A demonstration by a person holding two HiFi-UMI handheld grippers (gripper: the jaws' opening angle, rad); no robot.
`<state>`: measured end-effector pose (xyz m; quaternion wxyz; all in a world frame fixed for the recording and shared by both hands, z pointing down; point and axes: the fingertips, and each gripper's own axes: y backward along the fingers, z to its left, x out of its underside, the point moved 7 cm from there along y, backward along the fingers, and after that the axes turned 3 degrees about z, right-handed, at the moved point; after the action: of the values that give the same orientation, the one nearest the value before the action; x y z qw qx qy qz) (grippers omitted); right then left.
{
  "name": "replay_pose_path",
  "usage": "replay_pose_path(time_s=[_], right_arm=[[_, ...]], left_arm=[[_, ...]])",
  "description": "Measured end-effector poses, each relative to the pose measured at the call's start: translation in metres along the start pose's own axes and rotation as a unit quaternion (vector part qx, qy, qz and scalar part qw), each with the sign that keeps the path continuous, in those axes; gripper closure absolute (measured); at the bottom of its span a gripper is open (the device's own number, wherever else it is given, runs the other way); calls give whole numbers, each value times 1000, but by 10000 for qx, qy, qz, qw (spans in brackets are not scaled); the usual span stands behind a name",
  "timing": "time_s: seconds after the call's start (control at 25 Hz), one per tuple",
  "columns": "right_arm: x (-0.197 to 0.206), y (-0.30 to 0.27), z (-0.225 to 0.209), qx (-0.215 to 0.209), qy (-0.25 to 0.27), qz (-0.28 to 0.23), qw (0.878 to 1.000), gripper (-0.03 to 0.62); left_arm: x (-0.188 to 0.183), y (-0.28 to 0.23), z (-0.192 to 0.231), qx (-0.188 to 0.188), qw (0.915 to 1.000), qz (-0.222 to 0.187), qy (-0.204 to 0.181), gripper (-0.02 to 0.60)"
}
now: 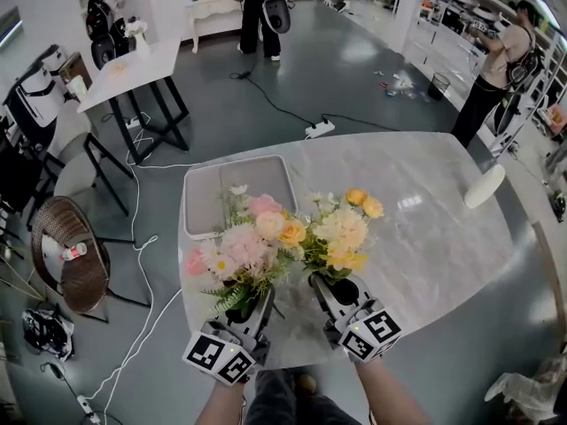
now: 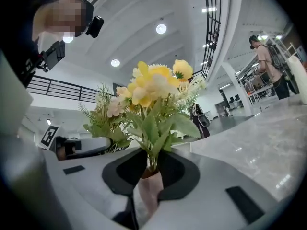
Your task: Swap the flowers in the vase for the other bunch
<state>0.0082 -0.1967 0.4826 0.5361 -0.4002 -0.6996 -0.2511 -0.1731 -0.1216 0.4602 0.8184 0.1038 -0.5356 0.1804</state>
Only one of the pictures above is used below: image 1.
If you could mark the person's grey trousers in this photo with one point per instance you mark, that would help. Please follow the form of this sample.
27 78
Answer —
274 401

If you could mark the brown cardboard box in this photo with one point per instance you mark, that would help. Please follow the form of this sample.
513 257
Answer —
75 67

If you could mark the black and white backpack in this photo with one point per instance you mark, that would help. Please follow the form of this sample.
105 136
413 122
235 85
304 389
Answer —
46 332

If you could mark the white metal shelving rack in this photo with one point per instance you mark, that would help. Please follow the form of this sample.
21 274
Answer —
456 16

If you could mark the person's tan shoe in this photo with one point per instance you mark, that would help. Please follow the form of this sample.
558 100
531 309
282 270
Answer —
306 382

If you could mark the pink upholstered chair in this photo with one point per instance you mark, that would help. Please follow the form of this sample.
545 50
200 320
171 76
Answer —
556 120

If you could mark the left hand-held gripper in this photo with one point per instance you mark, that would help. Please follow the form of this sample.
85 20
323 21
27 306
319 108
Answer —
217 357

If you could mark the person's left forearm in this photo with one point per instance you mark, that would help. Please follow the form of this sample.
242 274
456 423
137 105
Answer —
221 403

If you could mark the black power adapter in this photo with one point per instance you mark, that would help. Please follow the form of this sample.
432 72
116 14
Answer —
56 370

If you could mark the yellow flower bouquet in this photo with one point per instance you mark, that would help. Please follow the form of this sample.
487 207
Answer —
343 230

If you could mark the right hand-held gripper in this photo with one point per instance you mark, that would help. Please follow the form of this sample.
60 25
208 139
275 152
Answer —
370 334

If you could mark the scattered floor litter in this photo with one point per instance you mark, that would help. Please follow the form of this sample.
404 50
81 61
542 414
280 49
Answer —
401 84

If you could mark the brown wicker chair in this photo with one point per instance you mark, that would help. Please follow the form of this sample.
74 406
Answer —
82 277

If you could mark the black office chair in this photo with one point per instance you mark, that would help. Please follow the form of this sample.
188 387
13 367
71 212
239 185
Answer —
13 180

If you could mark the white table black legs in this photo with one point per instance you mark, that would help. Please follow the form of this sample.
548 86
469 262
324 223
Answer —
137 67

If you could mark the plastic bottle red label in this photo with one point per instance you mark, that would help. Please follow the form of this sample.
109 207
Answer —
73 252

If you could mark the white rectangular tray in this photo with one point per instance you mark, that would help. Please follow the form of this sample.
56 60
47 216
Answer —
208 193

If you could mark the person's right forearm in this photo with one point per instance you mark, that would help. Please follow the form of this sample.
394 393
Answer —
390 396

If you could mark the white cup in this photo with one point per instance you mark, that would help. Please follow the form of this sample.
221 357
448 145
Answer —
77 89

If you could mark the grey marble table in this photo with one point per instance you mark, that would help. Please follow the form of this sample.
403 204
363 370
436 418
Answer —
421 246

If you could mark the white dressing table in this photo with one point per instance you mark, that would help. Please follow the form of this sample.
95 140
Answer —
212 16

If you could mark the pink flower bouquet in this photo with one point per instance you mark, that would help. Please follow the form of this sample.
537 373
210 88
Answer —
243 246

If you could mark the white and black machine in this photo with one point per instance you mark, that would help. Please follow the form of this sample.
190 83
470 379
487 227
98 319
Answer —
35 95

